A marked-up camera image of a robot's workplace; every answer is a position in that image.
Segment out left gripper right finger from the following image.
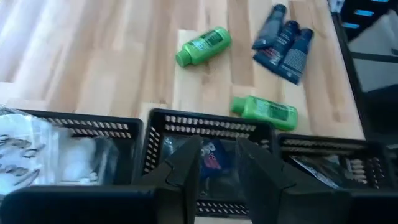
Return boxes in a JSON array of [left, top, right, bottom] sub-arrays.
[[236, 137, 398, 224]]

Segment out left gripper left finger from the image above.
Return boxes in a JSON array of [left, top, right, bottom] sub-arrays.
[[0, 134, 203, 224]]

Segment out clear bag with black disc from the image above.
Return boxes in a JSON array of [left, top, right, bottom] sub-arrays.
[[289, 154, 352, 190]]

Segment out dark blue shave butter tube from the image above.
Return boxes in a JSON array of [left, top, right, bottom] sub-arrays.
[[198, 138, 233, 178], [252, 20, 301, 71], [251, 3, 287, 50], [276, 27, 315, 86]]

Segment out clear bag of cotton swabs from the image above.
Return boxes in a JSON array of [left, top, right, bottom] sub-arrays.
[[58, 136, 106, 184]]

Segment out clear vanity pack bag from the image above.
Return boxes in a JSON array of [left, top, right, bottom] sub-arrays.
[[0, 108, 68, 195]]

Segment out black plastic basket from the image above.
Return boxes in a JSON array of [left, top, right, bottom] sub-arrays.
[[276, 133, 398, 190], [141, 108, 277, 218], [0, 107, 144, 194]]

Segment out green Pert shampoo bottle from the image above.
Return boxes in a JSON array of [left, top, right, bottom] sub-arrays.
[[229, 95, 299, 131], [175, 26, 233, 68]]

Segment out black aluminium table frame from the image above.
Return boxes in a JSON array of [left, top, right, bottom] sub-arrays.
[[329, 0, 398, 144]]

